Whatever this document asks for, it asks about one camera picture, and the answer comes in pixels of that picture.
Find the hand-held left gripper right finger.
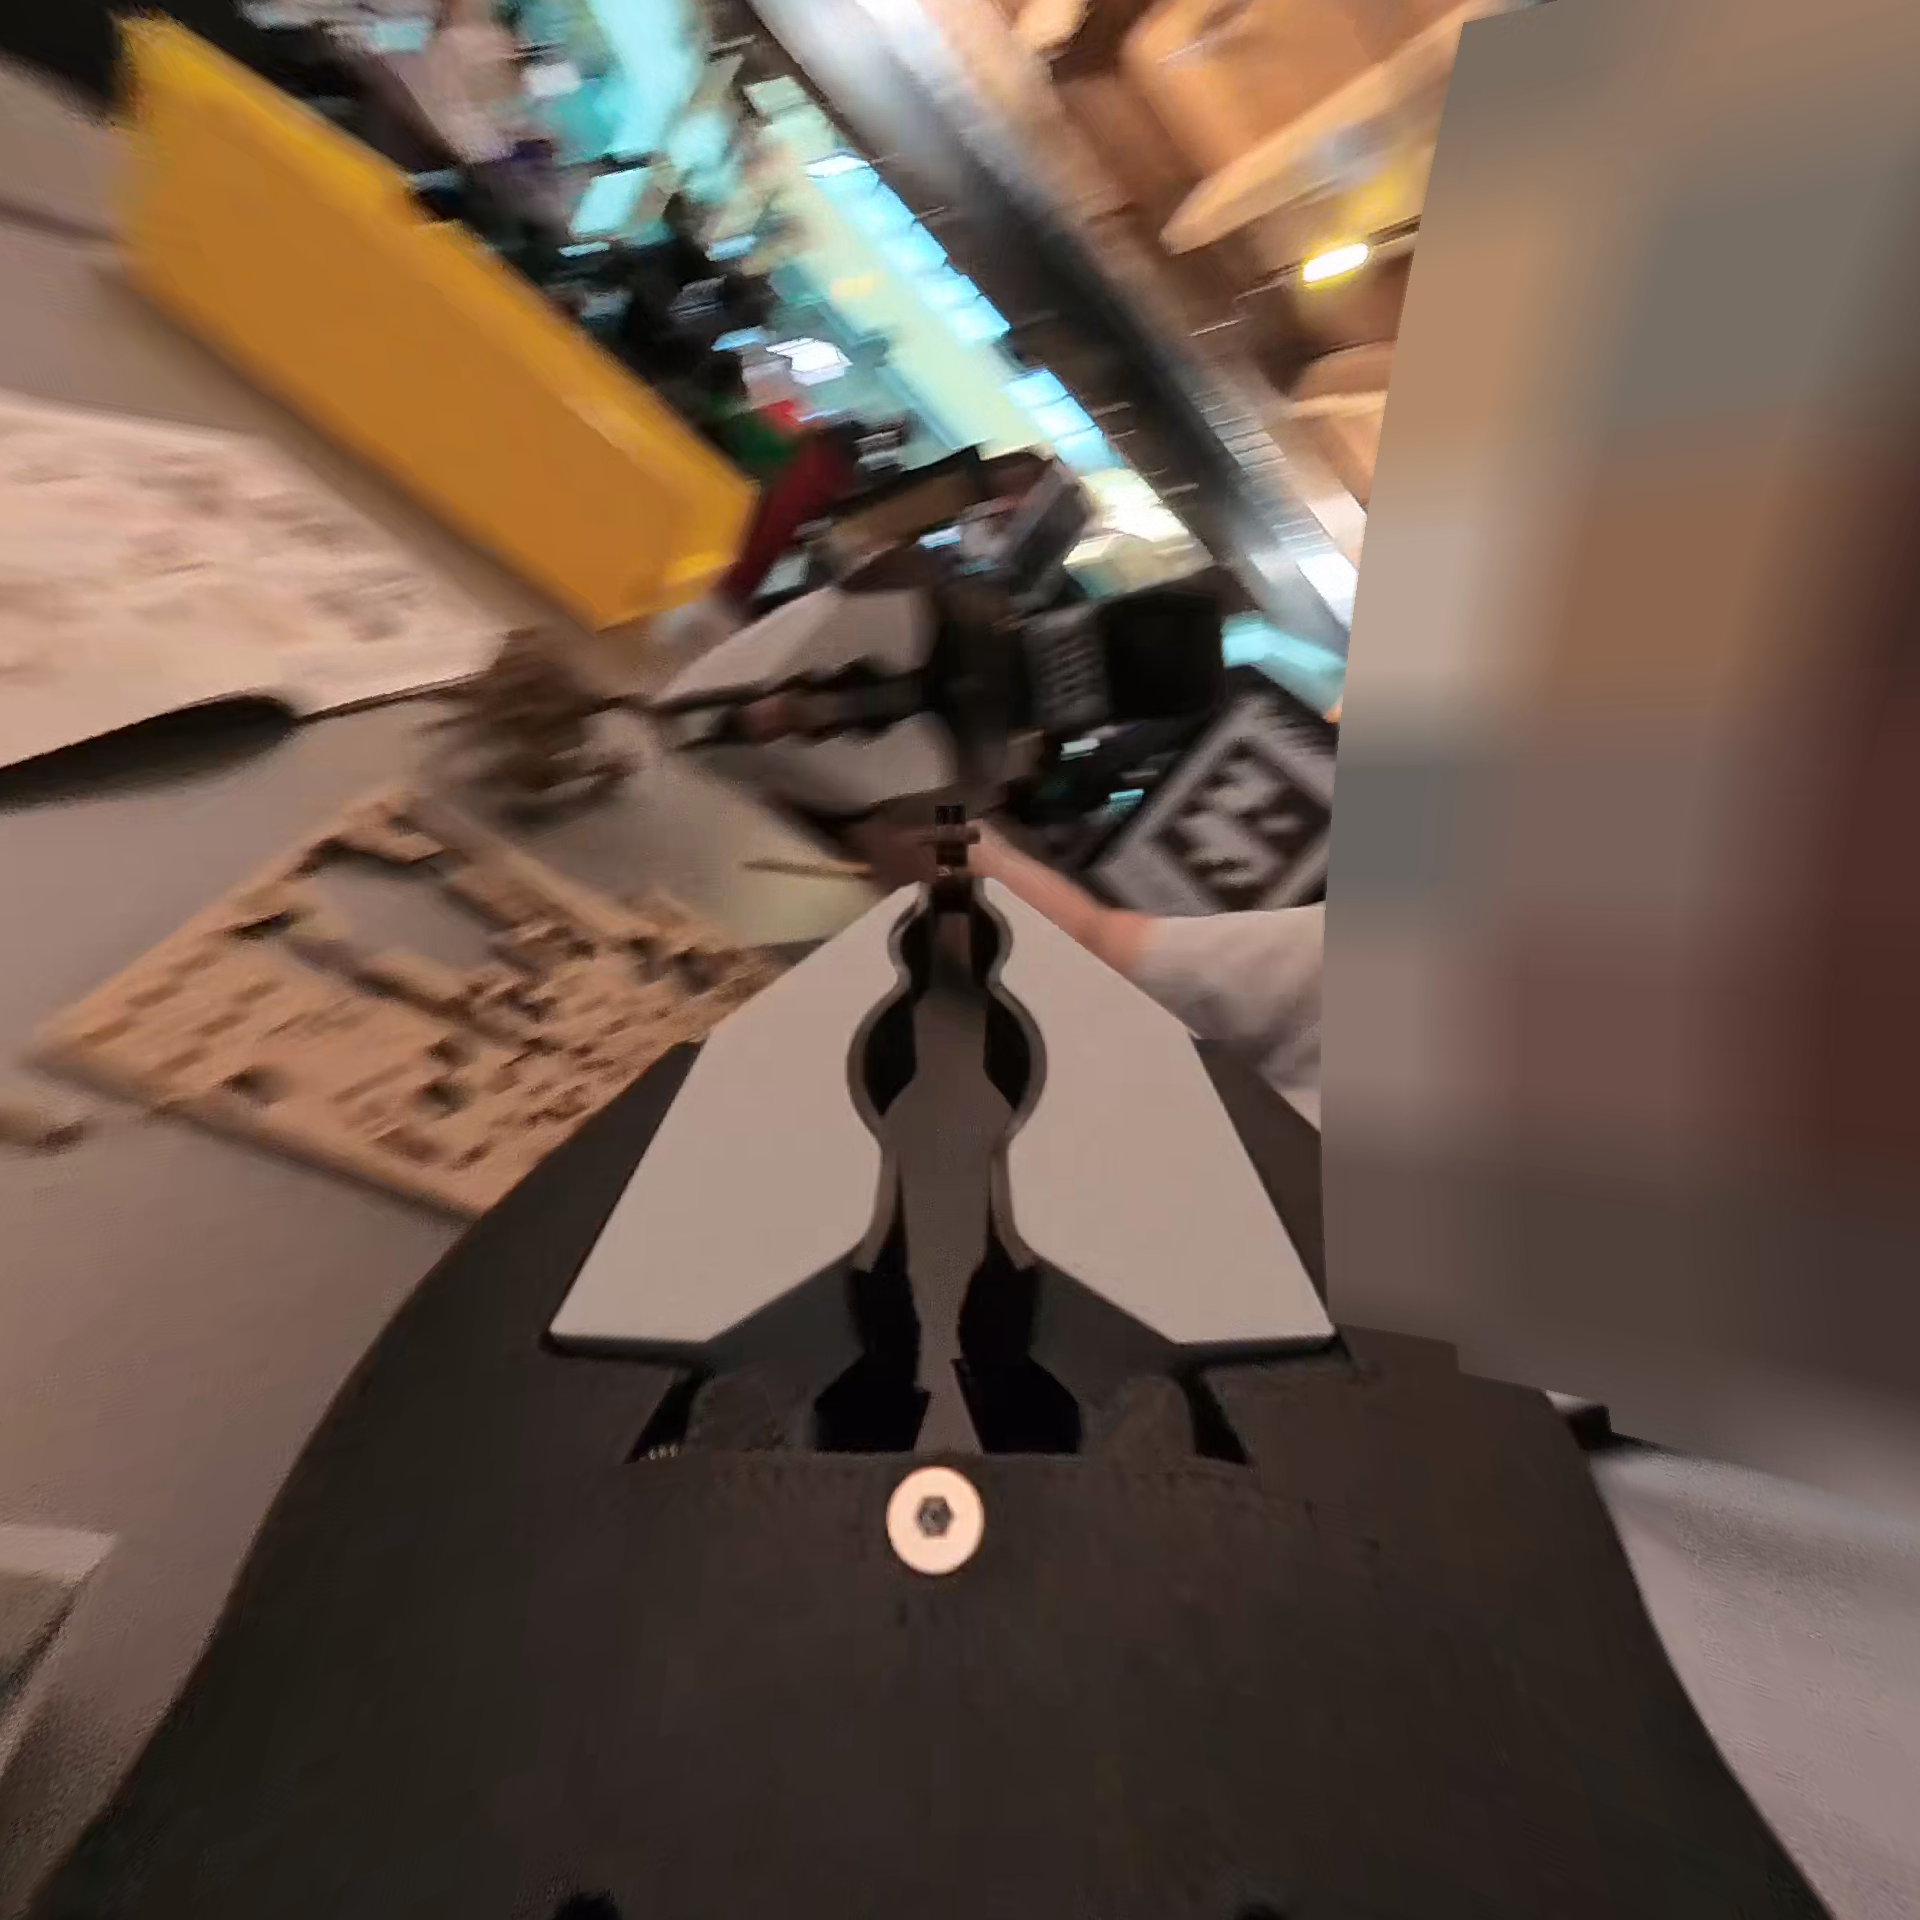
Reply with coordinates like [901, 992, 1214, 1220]
[974, 877, 1338, 1411]

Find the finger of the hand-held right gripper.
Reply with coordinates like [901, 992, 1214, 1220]
[716, 702, 965, 823]
[655, 577, 947, 711]

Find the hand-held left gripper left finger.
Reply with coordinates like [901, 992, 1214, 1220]
[550, 884, 944, 1417]

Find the small dark wooden axle part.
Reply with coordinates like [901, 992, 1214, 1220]
[906, 803, 989, 921]

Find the person's right forearm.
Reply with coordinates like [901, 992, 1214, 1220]
[972, 829, 1332, 1090]

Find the dark wooden gear model assembly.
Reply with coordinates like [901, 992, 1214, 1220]
[431, 627, 649, 823]

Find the laser-cut wooden parts sheet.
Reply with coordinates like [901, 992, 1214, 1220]
[35, 792, 890, 1219]

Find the yellow plastic bin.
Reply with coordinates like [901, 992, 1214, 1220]
[115, 15, 762, 635]

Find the open instruction booklet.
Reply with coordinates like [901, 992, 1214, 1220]
[0, 392, 515, 777]

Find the silver ventilation duct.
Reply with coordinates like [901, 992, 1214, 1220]
[750, 0, 1360, 663]

